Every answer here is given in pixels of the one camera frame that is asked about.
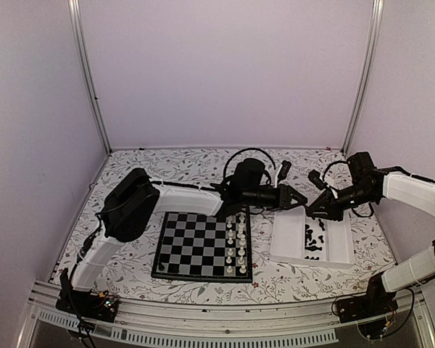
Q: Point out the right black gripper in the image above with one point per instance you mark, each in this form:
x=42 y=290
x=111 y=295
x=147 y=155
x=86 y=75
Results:
x=328 y=201

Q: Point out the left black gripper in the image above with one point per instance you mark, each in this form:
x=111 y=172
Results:
x=286 y=196

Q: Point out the white plastic divided tray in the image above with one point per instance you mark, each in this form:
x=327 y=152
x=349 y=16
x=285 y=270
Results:
x=301 y=240

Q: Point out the black and grey chessboard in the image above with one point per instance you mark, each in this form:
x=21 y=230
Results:
x=197 y=244

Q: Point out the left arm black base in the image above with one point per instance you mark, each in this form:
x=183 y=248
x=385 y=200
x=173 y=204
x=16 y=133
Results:
x=102 y=306

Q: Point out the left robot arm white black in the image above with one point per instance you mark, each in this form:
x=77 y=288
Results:
x=128 y=207

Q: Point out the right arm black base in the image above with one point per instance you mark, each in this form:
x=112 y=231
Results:
x=354 y=308

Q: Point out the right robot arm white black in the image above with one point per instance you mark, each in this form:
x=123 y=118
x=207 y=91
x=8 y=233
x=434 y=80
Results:
x=371 y=184

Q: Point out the black chess pieces pile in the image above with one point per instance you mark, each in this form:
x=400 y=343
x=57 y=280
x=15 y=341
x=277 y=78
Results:
x=315 y=239

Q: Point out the white chess pieces row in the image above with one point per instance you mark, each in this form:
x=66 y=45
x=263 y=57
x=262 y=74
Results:
x=236 y=246

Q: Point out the floral patterned table mat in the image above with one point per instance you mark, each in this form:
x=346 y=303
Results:
x=128 y=273

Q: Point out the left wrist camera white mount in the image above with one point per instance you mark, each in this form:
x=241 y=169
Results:
x=281 y=173

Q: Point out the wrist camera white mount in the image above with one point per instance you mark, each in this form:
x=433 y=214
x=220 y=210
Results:
x=281 y=173
x=323 y=183

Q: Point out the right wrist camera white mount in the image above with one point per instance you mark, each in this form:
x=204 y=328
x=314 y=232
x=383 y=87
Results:
x=323 y=183

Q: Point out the front aluminium rail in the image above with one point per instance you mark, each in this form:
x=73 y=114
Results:
x=154 y=324

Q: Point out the right aluminium frame post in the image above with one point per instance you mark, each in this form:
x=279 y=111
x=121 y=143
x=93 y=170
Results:
x=367 y=67

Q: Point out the aluminium frame post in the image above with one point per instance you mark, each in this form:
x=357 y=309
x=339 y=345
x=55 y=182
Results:
x=81 y=48
x=367 y=67

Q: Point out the left aluminium frame post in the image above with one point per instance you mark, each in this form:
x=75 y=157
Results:
x=81 y=48

